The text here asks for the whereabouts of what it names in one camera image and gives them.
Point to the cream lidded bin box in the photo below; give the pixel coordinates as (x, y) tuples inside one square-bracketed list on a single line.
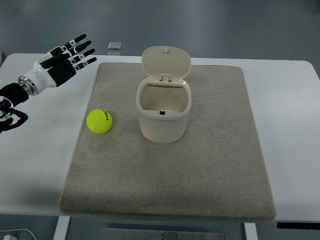
[(164, 99)]

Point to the small clear floor plate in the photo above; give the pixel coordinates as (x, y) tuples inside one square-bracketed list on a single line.
[(114, 45)]

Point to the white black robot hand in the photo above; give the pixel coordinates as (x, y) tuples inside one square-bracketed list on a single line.
[(55, 67)]

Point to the metal base plate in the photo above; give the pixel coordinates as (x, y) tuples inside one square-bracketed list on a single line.
[(144, 234)]

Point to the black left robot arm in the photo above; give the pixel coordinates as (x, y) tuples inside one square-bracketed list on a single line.
[(12, 95)]

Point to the white left table leg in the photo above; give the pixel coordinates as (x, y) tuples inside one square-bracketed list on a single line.
[(62, 227)]

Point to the white right table leg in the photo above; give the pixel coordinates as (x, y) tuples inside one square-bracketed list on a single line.
[(250, 231)]

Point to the black table control panel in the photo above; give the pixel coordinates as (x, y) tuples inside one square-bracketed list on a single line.
[(299, 225)]

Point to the beige felt mat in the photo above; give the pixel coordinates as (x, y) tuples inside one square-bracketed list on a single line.
[(216, 171)]

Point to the white table leg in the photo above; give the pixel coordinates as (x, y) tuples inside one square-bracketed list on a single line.
[(62, 227), (250, 231)]

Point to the yellow tennis ball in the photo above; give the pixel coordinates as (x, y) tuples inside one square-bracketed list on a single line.
[(99, 121)]

